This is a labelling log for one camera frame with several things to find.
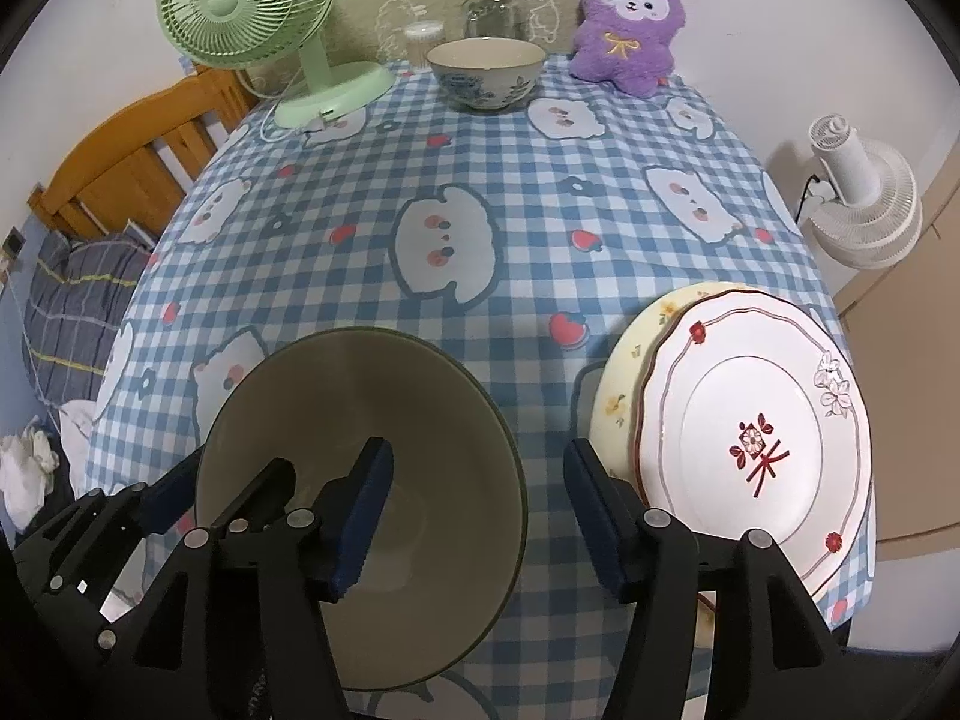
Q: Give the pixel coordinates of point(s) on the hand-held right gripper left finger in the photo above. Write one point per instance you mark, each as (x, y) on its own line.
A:
(360, 517)

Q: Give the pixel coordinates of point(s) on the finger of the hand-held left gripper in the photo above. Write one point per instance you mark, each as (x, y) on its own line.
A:
(172, 502)
(262, 495)

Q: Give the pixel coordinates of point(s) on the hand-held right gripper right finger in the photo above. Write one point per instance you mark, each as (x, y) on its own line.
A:
(592, 517)

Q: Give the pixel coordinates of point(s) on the blue floral ceramic bowl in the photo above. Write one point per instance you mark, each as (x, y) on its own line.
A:
(420, 427)
(484, 90)

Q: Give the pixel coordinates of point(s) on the scalloped yellow floral plate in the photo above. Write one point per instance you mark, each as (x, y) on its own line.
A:
(622, 367)

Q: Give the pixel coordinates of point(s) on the white red-patterned plate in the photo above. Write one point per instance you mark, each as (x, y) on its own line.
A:
(750, 390)

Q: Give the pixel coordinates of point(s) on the crumpled white cloth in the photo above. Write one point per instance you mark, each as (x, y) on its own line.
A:
(26, 465)

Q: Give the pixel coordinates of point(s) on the grey plaid pillow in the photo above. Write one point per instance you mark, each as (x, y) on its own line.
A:
(75, 300)

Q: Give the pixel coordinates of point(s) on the wooden bed headboard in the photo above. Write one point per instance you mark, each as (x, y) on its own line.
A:
(112, 157)

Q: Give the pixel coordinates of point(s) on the blue checked tablecloth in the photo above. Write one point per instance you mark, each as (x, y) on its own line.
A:
(487, 165)

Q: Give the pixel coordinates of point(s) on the white floor fan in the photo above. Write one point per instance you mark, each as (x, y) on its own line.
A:
(870, 202)

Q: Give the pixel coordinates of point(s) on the cotton swab container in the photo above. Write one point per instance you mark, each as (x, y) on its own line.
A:
(422, 45)

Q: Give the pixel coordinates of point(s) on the purple plush toy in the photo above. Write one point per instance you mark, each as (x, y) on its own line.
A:
(622, 37)

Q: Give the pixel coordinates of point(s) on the green desk fan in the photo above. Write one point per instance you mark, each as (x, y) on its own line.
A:
(225, 0)

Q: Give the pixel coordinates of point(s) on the glass jar with dark lid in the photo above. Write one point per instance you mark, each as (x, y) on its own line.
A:
(495, 15)

